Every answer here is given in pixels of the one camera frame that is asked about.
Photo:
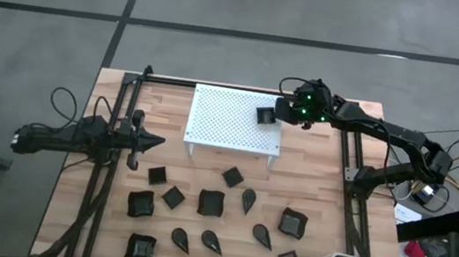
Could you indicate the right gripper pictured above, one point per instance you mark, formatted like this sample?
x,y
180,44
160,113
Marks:
x,y
288,112

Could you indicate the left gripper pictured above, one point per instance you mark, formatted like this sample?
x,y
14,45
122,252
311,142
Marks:
x,y
136,138

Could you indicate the wavy square black plate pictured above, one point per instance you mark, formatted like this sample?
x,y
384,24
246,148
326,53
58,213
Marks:
x,y
140,249
141,204
293,223
211,203

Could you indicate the teardrop black plate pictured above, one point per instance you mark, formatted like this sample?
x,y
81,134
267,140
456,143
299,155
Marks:
x,y
179,237
210,239
261,234
248,198

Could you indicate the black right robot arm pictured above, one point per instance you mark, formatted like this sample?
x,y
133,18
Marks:
x,y
389,132

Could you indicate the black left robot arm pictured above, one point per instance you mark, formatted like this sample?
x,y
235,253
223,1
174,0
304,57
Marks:
x,y
55,139

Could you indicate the white perforated metal shelf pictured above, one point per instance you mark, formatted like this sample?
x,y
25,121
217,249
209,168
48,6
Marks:
x,y
222,118

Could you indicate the white paper sheet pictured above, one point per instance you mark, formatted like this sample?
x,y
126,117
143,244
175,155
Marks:
x,y
405,213

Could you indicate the silver power adapter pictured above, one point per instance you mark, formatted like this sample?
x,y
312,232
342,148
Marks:
x,y
426,192

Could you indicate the black beam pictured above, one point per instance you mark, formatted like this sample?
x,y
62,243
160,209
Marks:
x,y
430,226

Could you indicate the red floor object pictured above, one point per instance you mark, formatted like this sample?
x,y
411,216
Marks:
x,y
414,250

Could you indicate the black aluminium table frame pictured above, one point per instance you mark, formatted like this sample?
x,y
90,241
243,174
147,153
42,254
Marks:
x,y
169,81

